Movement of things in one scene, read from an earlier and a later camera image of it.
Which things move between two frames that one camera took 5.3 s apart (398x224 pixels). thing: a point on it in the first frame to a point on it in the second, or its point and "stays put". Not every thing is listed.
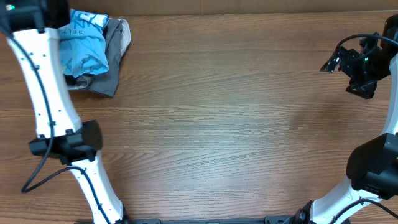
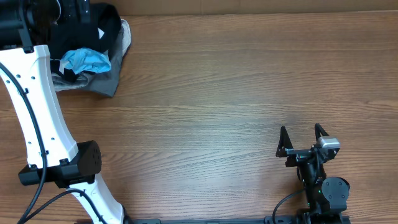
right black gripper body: x=365 y=71 to x=298 y=158
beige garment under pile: x=125 y=36 stays put
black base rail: x=158 y=219 stays put
